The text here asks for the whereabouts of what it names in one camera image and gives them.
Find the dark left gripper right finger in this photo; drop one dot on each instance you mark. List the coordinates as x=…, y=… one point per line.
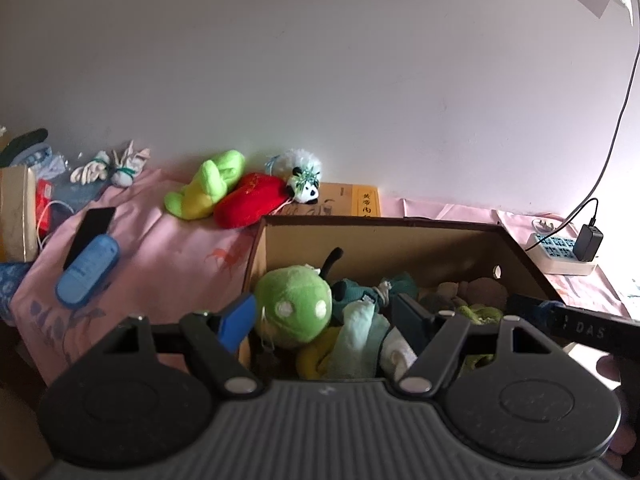
x=412, y=320

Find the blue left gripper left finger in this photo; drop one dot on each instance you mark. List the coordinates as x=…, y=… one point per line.
x=235, y=321

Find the green round plush toy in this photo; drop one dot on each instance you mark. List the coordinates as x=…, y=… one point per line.
x=294, y=306

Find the light green cloth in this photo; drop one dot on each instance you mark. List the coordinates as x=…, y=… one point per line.
x=358, y=345

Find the brown cardboard box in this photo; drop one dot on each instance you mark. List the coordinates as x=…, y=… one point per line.
x=365, y=250

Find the teal plush toy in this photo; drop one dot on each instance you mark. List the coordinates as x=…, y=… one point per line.
x=346, y=291

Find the white power strip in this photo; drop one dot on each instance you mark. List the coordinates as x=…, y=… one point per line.
x=555, y=256

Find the black power adapter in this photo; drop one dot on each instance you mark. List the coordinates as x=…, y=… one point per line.
x=587, y=243

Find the green yellow plush toy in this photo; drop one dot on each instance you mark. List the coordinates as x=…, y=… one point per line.
x=214, y=179

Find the red plush pepper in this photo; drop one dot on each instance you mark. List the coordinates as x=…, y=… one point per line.
x=255, y=196

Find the yellow book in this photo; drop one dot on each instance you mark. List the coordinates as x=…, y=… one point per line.
x=339, y=200

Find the blue plastic case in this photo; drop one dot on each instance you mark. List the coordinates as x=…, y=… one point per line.
x=87, y=272

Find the white panda plush toy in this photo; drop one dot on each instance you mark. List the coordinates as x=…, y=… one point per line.
x=301, y=171

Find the black smartphone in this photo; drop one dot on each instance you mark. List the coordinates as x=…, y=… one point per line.
x=95, y=222

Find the white tied sock doll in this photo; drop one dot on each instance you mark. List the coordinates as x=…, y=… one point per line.
x=128, y=165

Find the yellow paper shopping bag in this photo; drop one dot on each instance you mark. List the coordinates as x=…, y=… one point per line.
x=18, y=215

